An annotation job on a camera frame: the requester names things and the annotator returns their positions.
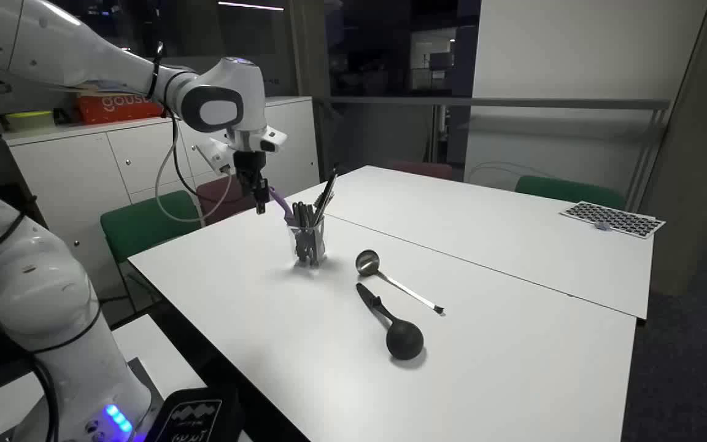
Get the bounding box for grey mesh mat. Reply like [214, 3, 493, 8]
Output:
[559, 199, 669, 237]

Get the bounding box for purple bristle brush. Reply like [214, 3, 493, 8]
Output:
[267, 185, 299, 225]

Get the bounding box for silver metal spoon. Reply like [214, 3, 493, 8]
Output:
[354, 248, 446, 317]

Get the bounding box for thin wrist cable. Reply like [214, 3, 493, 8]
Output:
[152, 100, 238, 227]

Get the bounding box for yellow green flat item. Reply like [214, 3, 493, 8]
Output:
[0, 107, 56, 133]

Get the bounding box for grey metal handrail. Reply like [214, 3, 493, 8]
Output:
[324, 92, 671, 112]

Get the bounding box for orange box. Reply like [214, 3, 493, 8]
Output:
[71, 88, 167, 127]

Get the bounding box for clear glass cup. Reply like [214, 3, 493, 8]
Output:
[289, 218, 329, 268]

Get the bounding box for white storage cabinet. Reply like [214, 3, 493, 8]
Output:
[0, 92, 321, 301]

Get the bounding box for black kitchen tongs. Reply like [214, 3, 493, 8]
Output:
[313, 170, 338, 227]

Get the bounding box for dark red chair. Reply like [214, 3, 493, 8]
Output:
[194, 173, 257, 225]
[389, 159, 457, 181]

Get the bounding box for green chair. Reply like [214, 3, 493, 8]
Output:
[99, 188, 205, 266]
[513, 173, 628, 210]

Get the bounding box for black control box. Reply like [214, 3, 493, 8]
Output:
[152, 387, 241, 442]

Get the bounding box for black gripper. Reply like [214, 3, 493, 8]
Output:
[230, 150, 276, 216]

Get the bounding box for black plastic ladle spoon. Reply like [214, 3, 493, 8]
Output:
[354, 280, 428, 360]

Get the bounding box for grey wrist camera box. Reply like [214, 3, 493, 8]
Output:
[256, 123, 289, 155]

